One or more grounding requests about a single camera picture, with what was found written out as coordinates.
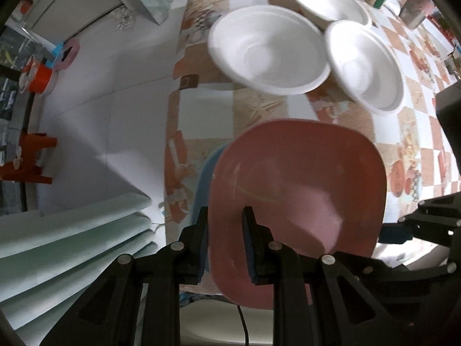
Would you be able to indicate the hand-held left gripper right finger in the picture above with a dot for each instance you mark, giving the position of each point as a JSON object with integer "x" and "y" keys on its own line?
{"x": 248, "y": 245}

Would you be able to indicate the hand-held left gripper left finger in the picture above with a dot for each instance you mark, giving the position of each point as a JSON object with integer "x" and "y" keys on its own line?
{"x": 204, "y": 245}

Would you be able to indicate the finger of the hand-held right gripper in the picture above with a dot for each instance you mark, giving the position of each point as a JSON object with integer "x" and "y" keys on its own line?
{"x": 414, "y": 272}
{"x": 432, "y": 223}

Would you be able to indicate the pink square plate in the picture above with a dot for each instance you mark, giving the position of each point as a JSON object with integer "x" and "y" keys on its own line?
{"x": 288, "y": 187}

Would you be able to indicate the large white bowl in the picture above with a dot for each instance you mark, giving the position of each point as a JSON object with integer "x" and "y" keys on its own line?
{"x": 266, "y": 47}

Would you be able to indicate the pale blue plate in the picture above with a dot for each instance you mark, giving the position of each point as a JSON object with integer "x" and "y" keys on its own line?
{"x": 202, "y": 187}

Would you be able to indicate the metal cup with pink band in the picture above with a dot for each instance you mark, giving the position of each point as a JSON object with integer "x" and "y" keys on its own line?
{"x": 416, "y": 7}

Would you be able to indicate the pale green pleated curtain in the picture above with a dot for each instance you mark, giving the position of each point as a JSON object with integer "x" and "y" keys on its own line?
{"x": 72, "y": 245}

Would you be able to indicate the checkered printed tablecloth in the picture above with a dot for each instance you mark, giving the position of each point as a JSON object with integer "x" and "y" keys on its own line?
{"x": 273, "y": 106}

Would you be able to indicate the orange plastic stool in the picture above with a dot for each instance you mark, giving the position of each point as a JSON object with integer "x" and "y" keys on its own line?
{"x": 27, "y": 155}

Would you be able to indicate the orange plastic cup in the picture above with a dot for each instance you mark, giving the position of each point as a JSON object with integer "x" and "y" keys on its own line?
{"x": 38, "y": 77}

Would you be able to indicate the pale cabinet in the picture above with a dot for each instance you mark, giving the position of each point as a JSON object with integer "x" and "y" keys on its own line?
{"x": 72, "y": 3}

